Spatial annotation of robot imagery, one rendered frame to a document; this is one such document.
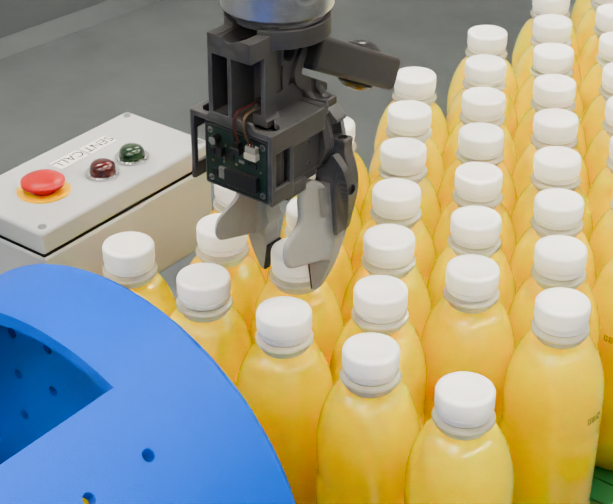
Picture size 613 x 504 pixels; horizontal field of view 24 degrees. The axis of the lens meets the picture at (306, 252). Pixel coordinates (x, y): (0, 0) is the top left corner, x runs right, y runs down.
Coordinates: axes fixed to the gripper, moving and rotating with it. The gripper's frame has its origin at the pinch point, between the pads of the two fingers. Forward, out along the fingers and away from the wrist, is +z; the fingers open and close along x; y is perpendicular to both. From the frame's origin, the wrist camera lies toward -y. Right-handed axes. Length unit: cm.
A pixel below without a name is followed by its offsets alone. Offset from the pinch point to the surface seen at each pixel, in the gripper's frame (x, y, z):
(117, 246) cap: -11.5, 7.0, 0.0
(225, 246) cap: -5.9, 1.1, 0.7
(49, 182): -22.7, 3.1, 0.0
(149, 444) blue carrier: 14.4, 30.7, -9.0
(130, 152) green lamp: -21.4, -4.9, 0.2
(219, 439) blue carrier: 15.8, 27.0, -7.7
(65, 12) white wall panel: -247, -207, 108
